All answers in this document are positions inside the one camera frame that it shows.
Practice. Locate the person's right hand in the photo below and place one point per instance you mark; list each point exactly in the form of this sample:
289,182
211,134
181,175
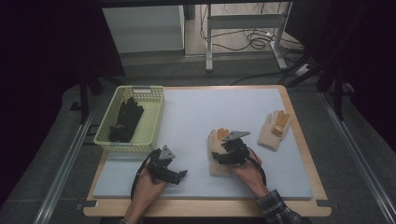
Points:
249,175

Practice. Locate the white power strip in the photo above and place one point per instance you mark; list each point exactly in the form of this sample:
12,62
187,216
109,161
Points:
303,70

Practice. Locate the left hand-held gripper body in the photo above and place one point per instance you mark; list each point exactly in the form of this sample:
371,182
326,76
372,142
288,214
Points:
160,168

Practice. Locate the white cabinet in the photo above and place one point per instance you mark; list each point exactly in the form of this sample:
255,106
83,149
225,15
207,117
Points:
143,29

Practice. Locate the white foam mat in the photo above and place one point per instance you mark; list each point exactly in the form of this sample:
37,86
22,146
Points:
193,118

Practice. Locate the white metal desk frame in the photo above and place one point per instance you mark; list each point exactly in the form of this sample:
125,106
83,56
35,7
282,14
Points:
246,21

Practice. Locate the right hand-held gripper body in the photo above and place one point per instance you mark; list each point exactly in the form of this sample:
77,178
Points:
236,152

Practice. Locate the person's left hand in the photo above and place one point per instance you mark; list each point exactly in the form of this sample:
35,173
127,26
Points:
148,194

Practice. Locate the metal floor rail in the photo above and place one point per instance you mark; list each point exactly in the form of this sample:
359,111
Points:
358,155
62,174

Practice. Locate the black glove with white logo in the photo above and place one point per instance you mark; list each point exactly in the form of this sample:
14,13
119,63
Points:
120,133

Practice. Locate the yellow-green plastic basket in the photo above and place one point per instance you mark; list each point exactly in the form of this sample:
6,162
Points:
149,124

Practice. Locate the cream glove orange fingertips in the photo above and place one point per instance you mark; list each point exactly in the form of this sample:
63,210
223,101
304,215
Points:
218,171

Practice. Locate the black metal stand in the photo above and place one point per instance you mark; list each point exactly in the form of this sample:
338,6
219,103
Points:
338,93
84,99

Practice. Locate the cream glove with small tag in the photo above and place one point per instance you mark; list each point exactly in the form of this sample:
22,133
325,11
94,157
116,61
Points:
269,135

